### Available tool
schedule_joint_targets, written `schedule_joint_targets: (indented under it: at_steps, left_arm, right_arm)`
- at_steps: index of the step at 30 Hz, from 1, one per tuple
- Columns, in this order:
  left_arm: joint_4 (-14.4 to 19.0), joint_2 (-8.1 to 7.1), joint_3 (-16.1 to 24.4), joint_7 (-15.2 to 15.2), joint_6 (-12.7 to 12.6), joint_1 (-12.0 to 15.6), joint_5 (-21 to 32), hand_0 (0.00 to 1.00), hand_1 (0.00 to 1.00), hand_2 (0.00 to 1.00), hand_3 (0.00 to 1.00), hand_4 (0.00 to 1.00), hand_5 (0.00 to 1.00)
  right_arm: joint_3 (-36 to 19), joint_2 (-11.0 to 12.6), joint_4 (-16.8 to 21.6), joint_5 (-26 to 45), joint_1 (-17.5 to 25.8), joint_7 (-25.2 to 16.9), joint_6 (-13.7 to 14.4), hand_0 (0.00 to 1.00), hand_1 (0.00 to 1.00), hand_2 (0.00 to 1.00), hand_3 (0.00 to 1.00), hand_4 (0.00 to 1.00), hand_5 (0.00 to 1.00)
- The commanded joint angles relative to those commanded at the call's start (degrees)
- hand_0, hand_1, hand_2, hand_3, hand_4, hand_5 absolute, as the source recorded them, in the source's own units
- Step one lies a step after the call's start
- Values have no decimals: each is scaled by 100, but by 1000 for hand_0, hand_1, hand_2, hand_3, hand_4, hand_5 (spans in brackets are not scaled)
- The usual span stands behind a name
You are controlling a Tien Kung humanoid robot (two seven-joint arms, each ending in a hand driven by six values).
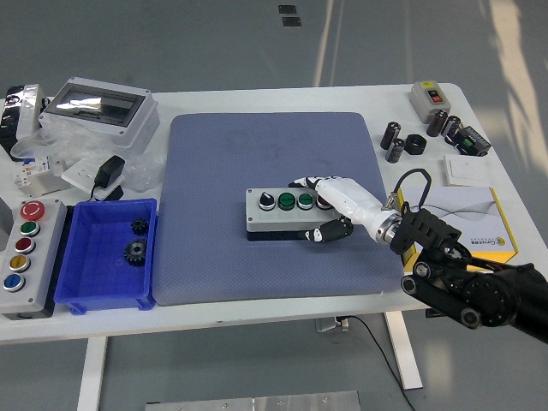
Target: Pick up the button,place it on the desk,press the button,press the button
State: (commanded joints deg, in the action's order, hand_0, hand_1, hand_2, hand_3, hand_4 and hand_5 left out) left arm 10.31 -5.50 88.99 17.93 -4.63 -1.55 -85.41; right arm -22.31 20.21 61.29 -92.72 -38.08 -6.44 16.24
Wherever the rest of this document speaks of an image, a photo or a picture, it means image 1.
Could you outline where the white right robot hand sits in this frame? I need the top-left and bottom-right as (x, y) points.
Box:
(288, 174), (395, 245)

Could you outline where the grey four-button control box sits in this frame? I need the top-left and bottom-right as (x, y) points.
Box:
(245, 188), (343, 243)

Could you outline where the grey five-button control box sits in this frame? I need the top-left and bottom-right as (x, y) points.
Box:
(0, 199), (69, 321)

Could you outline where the black cylindrical capacitor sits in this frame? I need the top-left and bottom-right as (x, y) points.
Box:
(440, 115), (462, 140)
(426, 109), (449, 138)
(385, 137), (406, 164)
(380, 121), (402, 151)

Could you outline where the black hex nut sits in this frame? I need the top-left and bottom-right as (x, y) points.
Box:
(404, 134), (428, 155)

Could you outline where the yellow and white cardboard box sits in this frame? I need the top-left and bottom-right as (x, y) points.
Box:
(396, 186), (518, 273)

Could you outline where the black module with green terminal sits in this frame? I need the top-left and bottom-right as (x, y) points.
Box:
(447, 124), (492, 158)

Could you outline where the blue-grey table mat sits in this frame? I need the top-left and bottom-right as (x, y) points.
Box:
(152, 111), (407, 307)

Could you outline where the white table leg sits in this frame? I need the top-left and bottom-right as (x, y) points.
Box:
(384, 311), (424, 390)
(76, 336), (108, 411)

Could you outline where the silver metal plate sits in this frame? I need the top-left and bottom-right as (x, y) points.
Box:
(144, 390), (361, 411)

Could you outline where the large black bevel gear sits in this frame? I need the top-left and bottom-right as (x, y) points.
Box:
(122, 239), (150, 268)

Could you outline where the black power adapter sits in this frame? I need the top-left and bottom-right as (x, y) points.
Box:
(93, 155), (127, 188)

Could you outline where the blue plastic bin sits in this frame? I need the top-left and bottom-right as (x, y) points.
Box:
(54, 197), (158, 316)

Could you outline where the clear plastic bag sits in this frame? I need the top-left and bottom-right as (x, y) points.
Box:
(10, 115), (167, 193)

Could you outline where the black and white wrapped device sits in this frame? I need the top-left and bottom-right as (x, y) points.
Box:
(0, 84), (51, 163)

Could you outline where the grey two-button switch box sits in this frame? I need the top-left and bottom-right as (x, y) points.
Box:
(408, 80), (454, 124)

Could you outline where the white wall switch plate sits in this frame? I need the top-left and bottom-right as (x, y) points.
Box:
(443, 153), (490, 187)

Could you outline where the black cable under table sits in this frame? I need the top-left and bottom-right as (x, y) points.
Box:
(342, 315), (416, 411)

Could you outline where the grey enclosure with clear lid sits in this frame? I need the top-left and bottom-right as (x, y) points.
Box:
(38, 76), (160, 155)

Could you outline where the white wall socket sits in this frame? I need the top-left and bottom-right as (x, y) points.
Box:
(61, 158), (125, 201)

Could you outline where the silver metal bracket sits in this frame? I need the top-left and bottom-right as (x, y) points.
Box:
(28, 173), (73, 199)

